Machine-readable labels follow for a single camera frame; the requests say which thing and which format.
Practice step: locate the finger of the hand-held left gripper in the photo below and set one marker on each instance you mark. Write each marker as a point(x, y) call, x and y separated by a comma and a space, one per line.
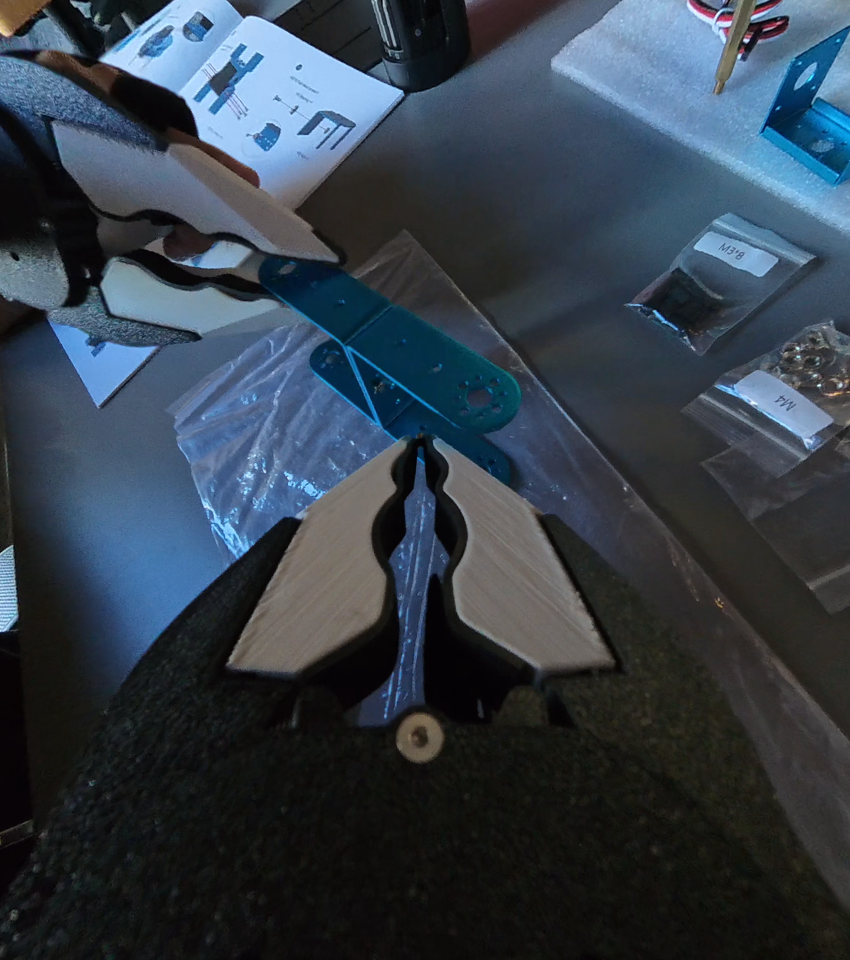
point(170, 180)
point(162, 307)

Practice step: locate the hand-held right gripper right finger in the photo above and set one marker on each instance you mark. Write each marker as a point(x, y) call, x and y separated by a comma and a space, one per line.
point(522, 592)

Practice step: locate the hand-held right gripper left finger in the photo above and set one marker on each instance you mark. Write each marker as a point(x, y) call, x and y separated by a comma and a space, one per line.
point(320, 592)

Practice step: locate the blue H-shaped metal bracket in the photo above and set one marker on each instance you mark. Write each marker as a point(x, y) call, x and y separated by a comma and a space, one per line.
point(395, 337)

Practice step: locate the person's left hand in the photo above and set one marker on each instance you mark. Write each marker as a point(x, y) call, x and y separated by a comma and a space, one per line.
point(185, 241)

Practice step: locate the clear plastic bag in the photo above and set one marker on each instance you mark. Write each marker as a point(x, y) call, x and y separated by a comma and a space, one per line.
point(260, 435)

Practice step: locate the white instruction booklet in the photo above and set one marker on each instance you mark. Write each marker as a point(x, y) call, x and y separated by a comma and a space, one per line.
point(305, 90)

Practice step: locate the black cylindrical screwdriver set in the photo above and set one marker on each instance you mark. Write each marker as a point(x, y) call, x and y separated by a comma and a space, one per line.
point(425, 45)

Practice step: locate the group of small zip bags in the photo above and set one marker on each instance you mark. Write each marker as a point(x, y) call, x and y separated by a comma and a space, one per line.
point(740, 255)

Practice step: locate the white foam sheet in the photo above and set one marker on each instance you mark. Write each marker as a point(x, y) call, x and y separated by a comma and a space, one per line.
point(620, 60)

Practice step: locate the blue round base with servo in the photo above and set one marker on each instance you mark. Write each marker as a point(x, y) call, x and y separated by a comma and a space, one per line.
point(732, 45)

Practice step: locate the blue long U bracket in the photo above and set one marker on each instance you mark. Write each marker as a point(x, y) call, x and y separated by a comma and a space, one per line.
point(830, 142)

